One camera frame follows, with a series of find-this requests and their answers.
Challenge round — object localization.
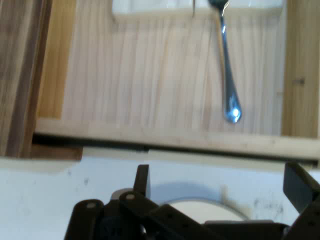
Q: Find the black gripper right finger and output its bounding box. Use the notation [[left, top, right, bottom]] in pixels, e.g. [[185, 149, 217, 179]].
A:
[[283, 161, 320, 240]]

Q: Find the silver metal fork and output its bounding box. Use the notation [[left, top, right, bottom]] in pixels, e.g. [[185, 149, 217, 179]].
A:
[[207, 0, 244, 124]]

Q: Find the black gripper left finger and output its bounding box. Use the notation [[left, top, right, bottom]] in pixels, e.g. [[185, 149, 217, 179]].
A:
[[64, 164, 209, 240]]

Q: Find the dark brown wooden cabinet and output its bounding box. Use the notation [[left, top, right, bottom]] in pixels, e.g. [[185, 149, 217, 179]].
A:
[[0, 0, 83, 161]]

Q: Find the long white cutlery rest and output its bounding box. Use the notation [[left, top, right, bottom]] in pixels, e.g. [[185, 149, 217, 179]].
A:
[[111, 0, 285, 23]]

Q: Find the light wooden drawer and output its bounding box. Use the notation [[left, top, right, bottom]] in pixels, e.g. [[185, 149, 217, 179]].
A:
[[32, 0, 320, 167]]

